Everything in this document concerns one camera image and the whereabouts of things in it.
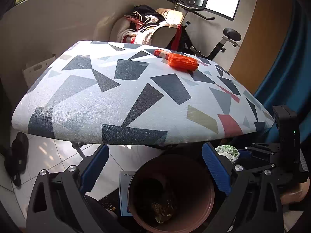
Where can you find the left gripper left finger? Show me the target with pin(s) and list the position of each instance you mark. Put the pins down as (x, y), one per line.
(58, 201)

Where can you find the red cigarette box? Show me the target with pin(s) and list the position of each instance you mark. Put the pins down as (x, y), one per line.
(162, 54)

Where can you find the black exercise bike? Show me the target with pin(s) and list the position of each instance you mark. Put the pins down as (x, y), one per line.
(205, 28)

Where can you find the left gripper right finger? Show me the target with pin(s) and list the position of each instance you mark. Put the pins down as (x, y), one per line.
(252, 202)

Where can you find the blue curtain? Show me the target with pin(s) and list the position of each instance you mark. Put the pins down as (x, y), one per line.
(288, 81)

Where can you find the orange foam fruit net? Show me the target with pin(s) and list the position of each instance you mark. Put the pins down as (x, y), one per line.
(182, 62)

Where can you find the black slipper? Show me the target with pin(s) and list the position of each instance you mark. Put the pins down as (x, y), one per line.
(16, 158)

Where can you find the white green tissue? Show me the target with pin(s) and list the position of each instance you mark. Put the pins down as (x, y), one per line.
(230, 152)

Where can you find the geometric pattern table cover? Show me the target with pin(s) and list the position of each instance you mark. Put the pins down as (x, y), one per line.
(122, 94)

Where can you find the white cardboard box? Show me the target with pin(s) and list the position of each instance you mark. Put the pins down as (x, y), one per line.
(34, 69)

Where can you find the brown trash bin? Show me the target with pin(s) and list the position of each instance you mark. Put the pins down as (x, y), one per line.
(171, 193)

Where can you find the beige chair with clothes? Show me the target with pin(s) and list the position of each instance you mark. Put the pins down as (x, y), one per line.
(146, 26)

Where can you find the person's right hand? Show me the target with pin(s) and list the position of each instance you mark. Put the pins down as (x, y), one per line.
(296, 194)

